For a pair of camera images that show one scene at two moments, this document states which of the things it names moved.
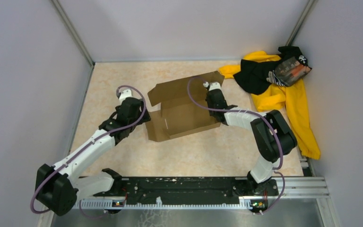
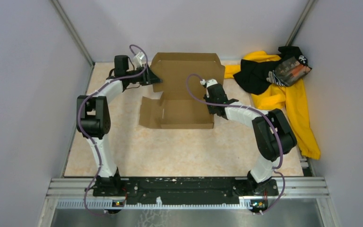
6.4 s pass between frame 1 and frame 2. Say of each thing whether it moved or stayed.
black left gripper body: moved
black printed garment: stayed
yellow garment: stayed
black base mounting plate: stayed
